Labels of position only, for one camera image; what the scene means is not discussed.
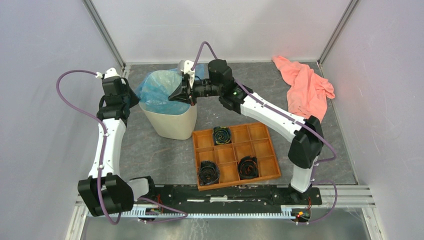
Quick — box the black bag roll top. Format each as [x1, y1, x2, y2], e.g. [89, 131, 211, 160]
[212, 126, 232, 146]

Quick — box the black bag roll right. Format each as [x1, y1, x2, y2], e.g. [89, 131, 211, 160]
[237, 155, 259, 180]

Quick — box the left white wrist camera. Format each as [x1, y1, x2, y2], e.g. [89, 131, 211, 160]
[95, 67, 121, 80]

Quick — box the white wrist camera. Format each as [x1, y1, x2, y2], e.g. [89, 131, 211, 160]
[95, 67, 121, 80]
[178, 60, 196, 88]

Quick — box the blue plastic trash bag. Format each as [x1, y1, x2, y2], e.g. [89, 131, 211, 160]
[134, 68, 190, 115]

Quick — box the black bag roll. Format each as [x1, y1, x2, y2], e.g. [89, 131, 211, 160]
[197, 160, 221, 186]
[212, 126, 232, 146]
[237, 155, 259, 180]

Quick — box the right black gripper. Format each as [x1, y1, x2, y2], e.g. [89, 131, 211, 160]
[168, 77, 222, 107]

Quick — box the white slotted cable duct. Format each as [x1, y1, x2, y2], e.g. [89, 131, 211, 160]
[86, 205, 312, 220]

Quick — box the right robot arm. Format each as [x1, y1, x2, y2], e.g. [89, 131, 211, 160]
[168, 59, 324, 204]

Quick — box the beige trash bin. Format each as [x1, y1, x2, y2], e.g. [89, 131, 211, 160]
[138, 103, 198, 140]

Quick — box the pink cloth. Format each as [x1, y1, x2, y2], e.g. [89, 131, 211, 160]
[271, 56, 336, 121]

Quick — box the orange compartment tray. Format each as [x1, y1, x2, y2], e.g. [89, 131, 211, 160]
[192, 122, 282, 191]

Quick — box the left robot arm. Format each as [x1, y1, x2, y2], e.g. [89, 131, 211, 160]
[77, 76, 157, 217]

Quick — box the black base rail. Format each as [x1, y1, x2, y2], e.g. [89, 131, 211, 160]
[146, 184, 323, 214]

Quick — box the black bag roll left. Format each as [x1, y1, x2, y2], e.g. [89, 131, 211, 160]
[197, 160, 221, 186]

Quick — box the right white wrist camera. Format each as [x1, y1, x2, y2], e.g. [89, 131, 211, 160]
[178, 60, 196, 88]

